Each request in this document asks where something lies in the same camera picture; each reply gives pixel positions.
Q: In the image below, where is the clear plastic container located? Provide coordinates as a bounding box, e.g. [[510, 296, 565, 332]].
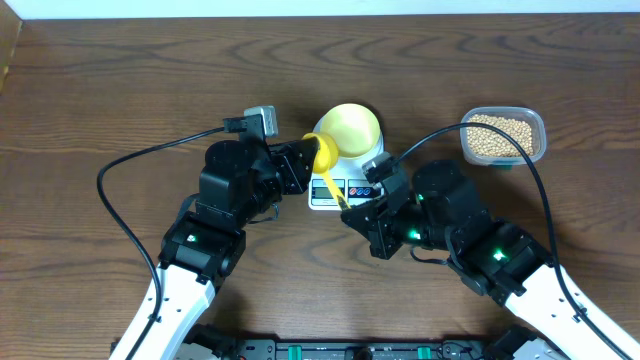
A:
[[460, 106, 547, 166]]

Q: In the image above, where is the right black cable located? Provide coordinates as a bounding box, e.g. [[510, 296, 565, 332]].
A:
[[392, 122, 626, 360]]

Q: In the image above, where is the pale yellow bowl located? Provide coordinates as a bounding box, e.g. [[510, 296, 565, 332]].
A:
[[320, 103, 382, 158]]

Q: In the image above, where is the white digital kitchen scale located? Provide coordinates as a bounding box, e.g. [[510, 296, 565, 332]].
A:
[[308, 135, 384, 211]]

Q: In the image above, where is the yellow measuring scoop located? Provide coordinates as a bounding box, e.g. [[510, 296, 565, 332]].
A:
[[302, 132, 350, 211]]

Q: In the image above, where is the black cable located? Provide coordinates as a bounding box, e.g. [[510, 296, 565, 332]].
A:
[[96, 117, 264, 360], [392, 122, 626, 360]]

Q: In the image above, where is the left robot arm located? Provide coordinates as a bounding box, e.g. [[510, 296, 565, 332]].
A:
[[111, 135, 319, 359]]

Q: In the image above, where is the soybeans pile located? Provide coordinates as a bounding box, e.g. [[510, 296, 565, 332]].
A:
[[467, 114, 534, 157]]

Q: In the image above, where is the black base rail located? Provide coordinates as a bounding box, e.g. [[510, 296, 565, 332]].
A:
[[166, 325, 565, 360]]

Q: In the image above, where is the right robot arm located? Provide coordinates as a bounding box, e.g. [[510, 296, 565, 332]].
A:
[[341, 161, 639, 359]]

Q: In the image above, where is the left black cable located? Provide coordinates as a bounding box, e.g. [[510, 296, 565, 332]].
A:
[[96, 117, 264, 360]]

